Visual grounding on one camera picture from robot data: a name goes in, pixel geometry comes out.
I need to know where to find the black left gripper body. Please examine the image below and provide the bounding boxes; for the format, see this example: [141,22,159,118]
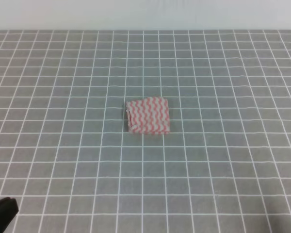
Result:
[0,197,18,233]

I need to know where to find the pink white wavy striped towel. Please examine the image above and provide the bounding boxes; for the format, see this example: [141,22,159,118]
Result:
[125,97,170,134]

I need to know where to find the grey checked tablecloth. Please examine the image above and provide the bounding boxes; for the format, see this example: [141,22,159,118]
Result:
[0,30,291,233]

